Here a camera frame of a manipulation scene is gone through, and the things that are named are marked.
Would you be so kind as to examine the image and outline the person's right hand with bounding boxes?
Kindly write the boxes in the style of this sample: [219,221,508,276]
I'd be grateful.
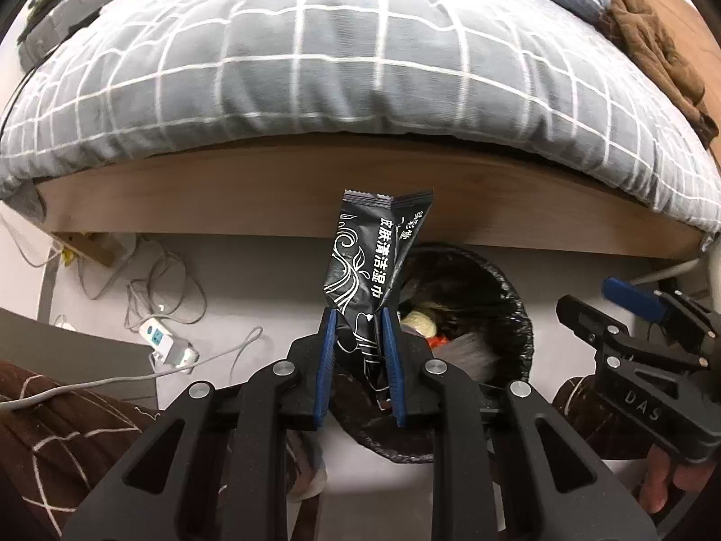
[638,447,706,516]

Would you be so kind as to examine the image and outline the trash bin with black liner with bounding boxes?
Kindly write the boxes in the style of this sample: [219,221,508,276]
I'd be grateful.
[332,243,533,463]

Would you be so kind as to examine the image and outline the wooden headboard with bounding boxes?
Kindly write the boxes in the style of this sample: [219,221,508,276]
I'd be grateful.
[636,0,721,63]

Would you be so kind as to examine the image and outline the white cable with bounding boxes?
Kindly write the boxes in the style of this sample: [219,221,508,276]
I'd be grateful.
[0,326,265,409]

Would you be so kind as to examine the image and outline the wooden bed frame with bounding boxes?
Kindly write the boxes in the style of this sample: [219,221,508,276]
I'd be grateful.
[34,132,705,268]

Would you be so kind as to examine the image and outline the white power strip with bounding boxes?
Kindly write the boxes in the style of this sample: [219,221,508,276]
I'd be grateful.
[140,317,199,367]

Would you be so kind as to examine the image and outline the grey suitcase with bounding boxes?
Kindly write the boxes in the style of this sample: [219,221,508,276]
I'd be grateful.
[17,0,141,65]

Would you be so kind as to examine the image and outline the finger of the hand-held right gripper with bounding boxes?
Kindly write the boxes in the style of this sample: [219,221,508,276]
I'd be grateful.
[600,275,721,351]
[555,294,709,374]

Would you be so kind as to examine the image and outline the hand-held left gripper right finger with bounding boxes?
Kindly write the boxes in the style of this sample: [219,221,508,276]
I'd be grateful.
[380,307,660,541]

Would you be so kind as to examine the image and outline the brown jacket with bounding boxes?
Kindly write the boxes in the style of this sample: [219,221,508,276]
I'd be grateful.
[600,0,721,142]

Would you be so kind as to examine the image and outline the black wipe packet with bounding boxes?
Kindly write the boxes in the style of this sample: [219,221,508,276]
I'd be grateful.
[322,188,436,407]

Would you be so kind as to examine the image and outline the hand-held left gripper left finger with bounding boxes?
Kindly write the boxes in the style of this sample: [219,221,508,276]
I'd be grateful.
[62,305,342,541]

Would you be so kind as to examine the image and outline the grey board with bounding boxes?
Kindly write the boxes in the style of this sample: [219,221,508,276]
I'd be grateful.
[0,307,159,407]

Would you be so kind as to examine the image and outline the person's brown checked pants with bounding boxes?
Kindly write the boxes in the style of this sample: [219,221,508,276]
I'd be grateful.
[0,359,626,541]

